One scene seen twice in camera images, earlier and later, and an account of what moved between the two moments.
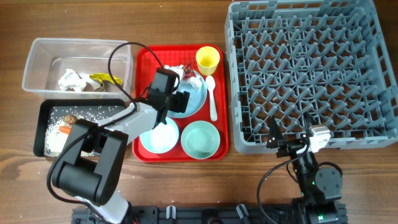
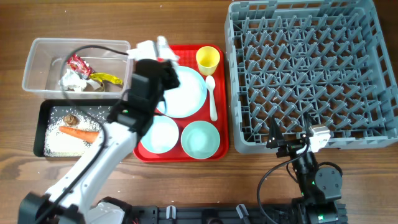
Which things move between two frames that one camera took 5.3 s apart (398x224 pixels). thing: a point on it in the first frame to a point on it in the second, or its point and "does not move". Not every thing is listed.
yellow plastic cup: [207, 58] does not move
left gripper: [181, 101] to [170, 74]
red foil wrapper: [188, 73] to [76, 63]
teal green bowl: [200, 140] does not move
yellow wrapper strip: [101, 77] does not move
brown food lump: [70, 119] does not move
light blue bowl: [161, 138] does not move
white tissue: [193, 81] to [165, 51]
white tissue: [71, 79] does not move
